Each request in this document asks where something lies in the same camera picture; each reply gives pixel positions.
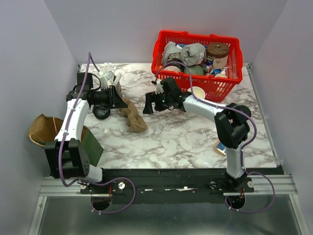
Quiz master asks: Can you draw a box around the cream pump lotion bottle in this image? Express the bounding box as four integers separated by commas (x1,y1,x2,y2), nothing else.
214,67,228,78

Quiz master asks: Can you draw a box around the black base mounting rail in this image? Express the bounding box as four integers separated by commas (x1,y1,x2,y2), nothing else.
78,168,255,205

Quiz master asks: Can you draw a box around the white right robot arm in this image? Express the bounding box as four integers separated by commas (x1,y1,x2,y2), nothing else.
143,77,251,192

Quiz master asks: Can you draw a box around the green netted melon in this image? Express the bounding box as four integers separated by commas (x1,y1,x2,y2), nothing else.
183,65,204,76

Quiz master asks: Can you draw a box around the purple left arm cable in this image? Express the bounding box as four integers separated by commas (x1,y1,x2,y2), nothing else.
58,51,137,215

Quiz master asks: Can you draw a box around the black labelled tub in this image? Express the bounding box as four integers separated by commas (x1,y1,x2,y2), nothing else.
163,53,183,73

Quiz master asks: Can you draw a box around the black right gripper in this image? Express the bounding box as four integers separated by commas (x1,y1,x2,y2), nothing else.
142,91,172,115

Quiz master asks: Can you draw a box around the brown cardboard cup carrier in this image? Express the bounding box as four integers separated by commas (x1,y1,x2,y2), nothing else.
120,98,147,133

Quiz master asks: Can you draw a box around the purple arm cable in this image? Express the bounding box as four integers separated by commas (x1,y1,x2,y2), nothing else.
58,51,137,215
155,61,276,213

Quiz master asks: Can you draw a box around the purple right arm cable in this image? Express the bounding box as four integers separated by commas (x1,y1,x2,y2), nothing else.
155,61,276,213

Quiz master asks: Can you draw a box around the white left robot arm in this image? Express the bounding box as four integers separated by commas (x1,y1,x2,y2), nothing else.
45,71,128,193

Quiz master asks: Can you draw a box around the red plastic shopping basket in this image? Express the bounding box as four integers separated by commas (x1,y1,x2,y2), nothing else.
151,30,243,103

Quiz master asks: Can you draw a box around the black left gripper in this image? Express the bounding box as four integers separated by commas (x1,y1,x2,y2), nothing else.
92,85,129,110

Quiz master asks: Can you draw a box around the red blue drink can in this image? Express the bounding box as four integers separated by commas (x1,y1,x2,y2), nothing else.
203,65,214,74

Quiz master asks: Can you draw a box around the black plastic cup lid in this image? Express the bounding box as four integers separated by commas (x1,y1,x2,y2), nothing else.
239,105,251,117

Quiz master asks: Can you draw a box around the grey plastic mailer bag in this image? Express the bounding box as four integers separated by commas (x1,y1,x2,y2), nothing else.
161,41,206,66

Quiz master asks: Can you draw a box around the stack of paper cups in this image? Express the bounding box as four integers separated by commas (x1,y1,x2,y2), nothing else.
187,87,205,100

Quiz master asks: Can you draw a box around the brown green paper bag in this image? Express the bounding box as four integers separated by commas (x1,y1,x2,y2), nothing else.
27,114,104,166

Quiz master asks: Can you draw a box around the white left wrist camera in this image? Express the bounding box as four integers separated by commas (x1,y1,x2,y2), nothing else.
98,71,116,89

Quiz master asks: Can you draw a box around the black lid on table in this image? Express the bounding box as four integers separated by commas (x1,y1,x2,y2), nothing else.
92,106,111,120

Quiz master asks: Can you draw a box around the blue orange card box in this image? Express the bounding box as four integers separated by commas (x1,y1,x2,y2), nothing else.
213,141,226,156

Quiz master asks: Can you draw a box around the brown lidded round box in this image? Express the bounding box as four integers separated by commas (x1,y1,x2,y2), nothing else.
206,42,230,69

